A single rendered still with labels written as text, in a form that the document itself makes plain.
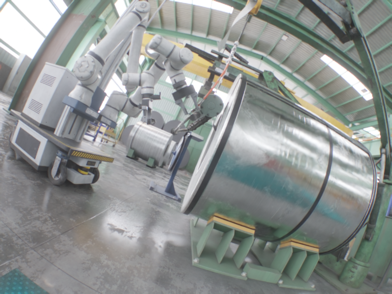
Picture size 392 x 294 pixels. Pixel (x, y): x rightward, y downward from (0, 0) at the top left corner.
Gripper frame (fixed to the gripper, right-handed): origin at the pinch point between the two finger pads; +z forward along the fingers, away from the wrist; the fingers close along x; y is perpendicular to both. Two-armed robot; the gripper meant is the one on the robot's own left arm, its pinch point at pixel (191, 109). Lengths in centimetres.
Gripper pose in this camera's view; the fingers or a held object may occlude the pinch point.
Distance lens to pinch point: 118.0
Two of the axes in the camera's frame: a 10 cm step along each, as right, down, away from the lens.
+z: 4.0, 9.0, 1.8
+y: 1.9, -2.8, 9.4
